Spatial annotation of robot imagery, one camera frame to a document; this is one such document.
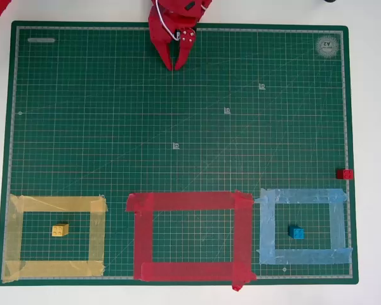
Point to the red toy brick cube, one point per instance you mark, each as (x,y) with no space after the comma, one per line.
(345,174)

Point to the red follower robot arm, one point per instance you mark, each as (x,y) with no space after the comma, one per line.
(184,8)

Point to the red tape square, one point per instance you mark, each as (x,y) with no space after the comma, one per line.
(143,235)

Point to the blue tape square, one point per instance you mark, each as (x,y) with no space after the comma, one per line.
(268,228)

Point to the yellow toy brick cube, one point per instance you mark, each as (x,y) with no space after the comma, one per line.
(59,230)

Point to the blue toy brick cube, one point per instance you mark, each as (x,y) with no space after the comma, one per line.
(296,232)

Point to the yellow tape square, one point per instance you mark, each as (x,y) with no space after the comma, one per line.
(12,241)

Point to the green cutting mat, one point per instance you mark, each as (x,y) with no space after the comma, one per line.
(177,127)

